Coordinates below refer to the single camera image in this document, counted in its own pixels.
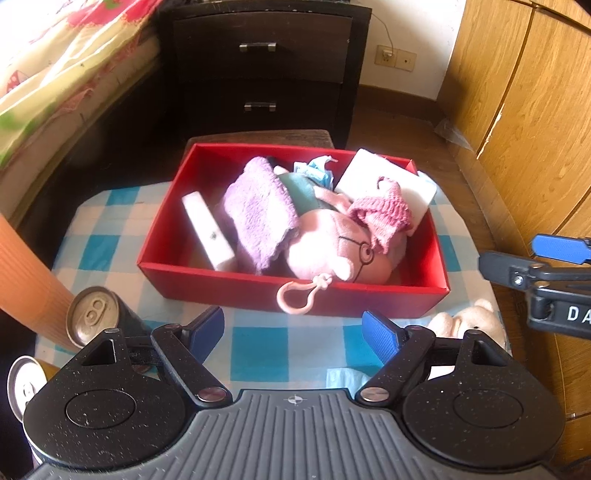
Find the red cardboard box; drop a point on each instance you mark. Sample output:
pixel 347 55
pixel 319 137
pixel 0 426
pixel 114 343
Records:
pixel 174 261

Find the dark Starbucks coffee can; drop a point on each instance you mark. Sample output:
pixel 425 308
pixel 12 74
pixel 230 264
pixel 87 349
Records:
pixel 97 308

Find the bed with floral quilt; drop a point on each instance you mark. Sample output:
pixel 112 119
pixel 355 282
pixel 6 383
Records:
pixel 63 64

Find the beige wall socket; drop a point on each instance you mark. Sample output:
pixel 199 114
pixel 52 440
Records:
pixel 395 58

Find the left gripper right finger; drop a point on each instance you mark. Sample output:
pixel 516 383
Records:
pixel 403 352

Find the pink knitted sock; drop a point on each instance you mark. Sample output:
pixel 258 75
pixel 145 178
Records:
pixel 384 213

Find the blue drink can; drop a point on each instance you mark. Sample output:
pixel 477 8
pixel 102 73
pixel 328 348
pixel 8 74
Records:
pixel 26 377

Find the white teddy bear plush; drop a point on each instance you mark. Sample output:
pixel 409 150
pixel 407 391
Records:
pixel 481 316

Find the orange ribbed bottle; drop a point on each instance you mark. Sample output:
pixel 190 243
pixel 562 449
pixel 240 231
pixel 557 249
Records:
pixel 30 293

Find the blue white checkered tablecloth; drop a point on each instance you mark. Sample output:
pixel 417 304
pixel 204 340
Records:
pixel 265 350

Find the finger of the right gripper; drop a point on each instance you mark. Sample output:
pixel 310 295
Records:
pixel 560 248

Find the wooden wardrobe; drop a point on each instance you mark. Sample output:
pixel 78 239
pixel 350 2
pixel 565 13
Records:
pixel 518 89

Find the pink pig plush toy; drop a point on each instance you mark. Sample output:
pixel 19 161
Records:
pixel 330 248

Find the purple quilted cloth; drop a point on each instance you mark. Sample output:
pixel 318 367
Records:
pixel 258 216

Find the white sponge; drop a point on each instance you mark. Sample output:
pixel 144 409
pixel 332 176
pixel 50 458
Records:
pixel 217 249

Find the dark wooden nightstand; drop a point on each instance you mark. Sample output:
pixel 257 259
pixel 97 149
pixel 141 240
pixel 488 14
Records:
pixel 233 66

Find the wooden stool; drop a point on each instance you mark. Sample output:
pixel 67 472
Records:
pixel 297 137

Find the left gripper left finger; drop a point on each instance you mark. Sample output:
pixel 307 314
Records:
pixel 182 350

